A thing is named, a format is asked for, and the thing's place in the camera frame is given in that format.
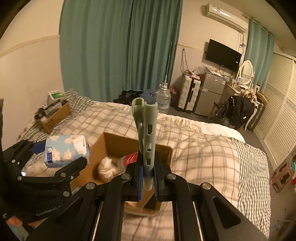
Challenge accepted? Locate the black bag on floor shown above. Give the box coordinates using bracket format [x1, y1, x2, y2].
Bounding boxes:
[113, 90, 143, 106]

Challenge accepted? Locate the black wall television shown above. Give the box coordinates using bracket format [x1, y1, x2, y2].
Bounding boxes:
[205, 39, 242, 72]

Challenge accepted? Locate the white louvered wardrobe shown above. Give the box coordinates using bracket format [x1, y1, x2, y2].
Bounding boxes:
[255, 53, 295, 169]

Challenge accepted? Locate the small cardboard box with items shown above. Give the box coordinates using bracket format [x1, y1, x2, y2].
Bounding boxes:
[35, 100, 72, 134]

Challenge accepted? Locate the white oval mirror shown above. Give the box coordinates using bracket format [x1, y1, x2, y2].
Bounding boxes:
[237, 60, 254, 85]

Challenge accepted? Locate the large green curtain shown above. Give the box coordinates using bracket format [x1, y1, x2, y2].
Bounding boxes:
[59, 1, 183, 102]

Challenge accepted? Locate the open cardboard box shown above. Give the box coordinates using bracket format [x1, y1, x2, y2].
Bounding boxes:
[71, 133, 162, 217]

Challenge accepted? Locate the white cloth bundle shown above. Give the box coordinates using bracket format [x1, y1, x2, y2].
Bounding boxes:
[97, 156, 122, 182]

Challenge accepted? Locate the white suitcase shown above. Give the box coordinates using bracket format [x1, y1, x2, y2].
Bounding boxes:
[178, 75, 201, 111]

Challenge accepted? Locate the plaid beige blanket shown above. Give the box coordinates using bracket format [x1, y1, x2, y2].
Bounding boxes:
[23, 101, 246, 241]

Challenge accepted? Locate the white air conditioner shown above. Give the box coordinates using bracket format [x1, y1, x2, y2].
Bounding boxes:
[206, 4, 248, 33]

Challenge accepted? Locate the large water jug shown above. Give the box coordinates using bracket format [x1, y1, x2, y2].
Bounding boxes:
[156, 85, 171, 114]

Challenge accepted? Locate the small cardboard stool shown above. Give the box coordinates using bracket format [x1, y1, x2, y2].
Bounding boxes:
[271, 161, 295, 194]

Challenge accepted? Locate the narrow green curtain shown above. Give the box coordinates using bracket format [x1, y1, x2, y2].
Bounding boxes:
[245, 19, 275, 92]

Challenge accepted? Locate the black jacket on chair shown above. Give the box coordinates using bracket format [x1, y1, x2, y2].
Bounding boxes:
[225, 95, 254, 130]

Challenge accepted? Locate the green striped bed sheet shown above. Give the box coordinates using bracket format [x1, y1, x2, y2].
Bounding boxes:
[17, 89, 272, 238]

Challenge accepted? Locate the blue white tissue pack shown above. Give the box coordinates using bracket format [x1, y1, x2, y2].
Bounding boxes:
[44, 135, 90, 168]

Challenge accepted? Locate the silver mini fridge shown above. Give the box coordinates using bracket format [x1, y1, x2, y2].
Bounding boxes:
[194, 71, 226, 116]

